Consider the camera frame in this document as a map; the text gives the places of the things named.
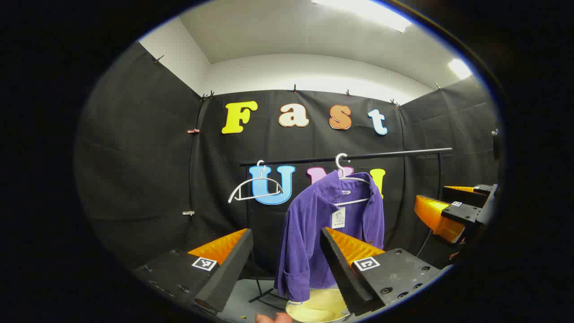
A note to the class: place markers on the long ceiling light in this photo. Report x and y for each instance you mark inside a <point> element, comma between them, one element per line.
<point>363,11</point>

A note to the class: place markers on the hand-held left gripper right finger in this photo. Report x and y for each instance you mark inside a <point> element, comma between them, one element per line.
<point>341,273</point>

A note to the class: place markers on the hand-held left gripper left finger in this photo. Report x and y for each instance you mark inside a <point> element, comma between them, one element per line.
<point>233,269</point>

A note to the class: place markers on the black backdrop cloth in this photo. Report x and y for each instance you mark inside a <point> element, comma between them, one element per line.
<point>143,157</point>

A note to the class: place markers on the black metal clothes rack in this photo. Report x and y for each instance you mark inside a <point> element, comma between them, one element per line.
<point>394,154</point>

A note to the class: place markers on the small white clothes hanger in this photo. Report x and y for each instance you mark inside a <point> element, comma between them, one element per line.
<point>258,179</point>

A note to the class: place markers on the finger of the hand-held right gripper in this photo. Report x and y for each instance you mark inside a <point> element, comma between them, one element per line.
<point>462,213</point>
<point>462,196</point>

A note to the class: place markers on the cream round laundry hamper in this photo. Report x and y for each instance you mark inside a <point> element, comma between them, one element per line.
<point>314,309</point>

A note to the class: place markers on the small ceiling light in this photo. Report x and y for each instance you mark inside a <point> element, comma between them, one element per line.
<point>459,68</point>

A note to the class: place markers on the large white clothes hanger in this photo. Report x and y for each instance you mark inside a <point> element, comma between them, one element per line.
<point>354,179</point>

